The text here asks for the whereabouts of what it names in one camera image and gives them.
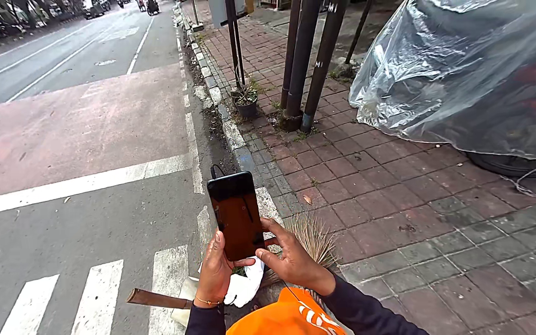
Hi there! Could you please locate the thin black double post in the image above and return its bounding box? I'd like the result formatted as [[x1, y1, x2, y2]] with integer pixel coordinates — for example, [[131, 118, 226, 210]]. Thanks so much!
[[224, 0, 247, 89]]

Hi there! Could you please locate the person's left forearm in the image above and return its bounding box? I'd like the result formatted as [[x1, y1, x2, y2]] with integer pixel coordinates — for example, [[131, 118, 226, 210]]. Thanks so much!
[[185, 300, 227, 335]]

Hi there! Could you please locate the transparent plastic cover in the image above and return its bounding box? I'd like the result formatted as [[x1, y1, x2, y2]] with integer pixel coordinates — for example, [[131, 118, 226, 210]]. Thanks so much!
[[348, 0, 536, 160]]

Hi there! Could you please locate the dark pole with white marks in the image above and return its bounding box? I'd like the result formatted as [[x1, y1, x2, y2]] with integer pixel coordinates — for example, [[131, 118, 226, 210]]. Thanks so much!
[[300, 0, 347, 134]]

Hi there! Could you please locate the black tire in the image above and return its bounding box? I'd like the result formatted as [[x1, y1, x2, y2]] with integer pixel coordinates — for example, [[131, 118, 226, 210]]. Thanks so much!
[[464, 151, 536, 179]]

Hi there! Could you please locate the thin dark slanted pole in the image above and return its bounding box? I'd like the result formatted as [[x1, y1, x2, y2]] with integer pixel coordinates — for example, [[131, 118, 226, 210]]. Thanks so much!
[[344, 0, 374, 65]]

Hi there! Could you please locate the person's left hand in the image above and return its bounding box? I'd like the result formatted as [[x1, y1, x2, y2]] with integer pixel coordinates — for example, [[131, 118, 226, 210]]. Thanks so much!
[[195, 229, 256, 308]]

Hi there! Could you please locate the grey metal box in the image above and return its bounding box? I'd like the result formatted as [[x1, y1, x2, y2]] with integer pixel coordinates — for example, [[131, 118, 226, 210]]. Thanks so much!
[[208, 0, 239, 28]]

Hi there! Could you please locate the beige sack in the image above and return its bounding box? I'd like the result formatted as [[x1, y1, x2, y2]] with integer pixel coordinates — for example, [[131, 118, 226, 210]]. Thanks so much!
[[170, 276, 200, 328]]

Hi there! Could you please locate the thin white string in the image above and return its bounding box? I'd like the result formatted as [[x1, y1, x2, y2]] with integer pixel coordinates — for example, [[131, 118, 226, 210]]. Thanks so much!
[[500, 159, 536, 198]]

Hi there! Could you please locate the white plastic bag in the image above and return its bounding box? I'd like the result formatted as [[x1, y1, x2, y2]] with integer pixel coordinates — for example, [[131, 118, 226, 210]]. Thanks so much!
[[224, 256, 265, 309]]

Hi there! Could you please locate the person's right hand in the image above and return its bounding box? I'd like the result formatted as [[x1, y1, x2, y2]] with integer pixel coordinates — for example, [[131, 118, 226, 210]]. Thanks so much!
[[255, 217, 337, 297]]

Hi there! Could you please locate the black plant pot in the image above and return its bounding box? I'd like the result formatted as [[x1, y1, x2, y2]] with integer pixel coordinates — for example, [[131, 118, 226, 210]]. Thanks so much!
[[233, 95, 258, 119]]

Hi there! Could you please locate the thick dark metal pole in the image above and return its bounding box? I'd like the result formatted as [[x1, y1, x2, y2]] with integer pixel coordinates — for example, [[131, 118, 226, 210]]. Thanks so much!
[[283, 0, 323, 132]]

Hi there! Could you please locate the green potted plant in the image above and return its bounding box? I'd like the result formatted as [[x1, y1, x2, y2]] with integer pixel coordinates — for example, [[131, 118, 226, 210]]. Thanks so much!
[[231, 77, 261, 106]]

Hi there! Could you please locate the black smartphone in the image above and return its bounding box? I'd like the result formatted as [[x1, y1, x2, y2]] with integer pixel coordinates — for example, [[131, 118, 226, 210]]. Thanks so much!
[[207, 171, 266, 262]]

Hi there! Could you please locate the brown wooden handle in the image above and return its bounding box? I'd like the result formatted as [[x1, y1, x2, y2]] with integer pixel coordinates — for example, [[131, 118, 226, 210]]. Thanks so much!
[[127, 288, 194, 310]]

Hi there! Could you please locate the person's right forearm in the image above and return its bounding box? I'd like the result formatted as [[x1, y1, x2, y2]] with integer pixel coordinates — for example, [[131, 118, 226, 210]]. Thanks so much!
[[320, 274, 430, 335]]

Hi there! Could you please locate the thin post with base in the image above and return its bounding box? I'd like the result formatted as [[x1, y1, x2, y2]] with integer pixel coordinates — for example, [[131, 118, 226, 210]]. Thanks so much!
[[191, 0, 204, 32]]

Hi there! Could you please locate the person's body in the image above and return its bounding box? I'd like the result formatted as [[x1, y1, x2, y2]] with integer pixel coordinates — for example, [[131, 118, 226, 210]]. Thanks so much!
[[226, 287, 347, 335]]

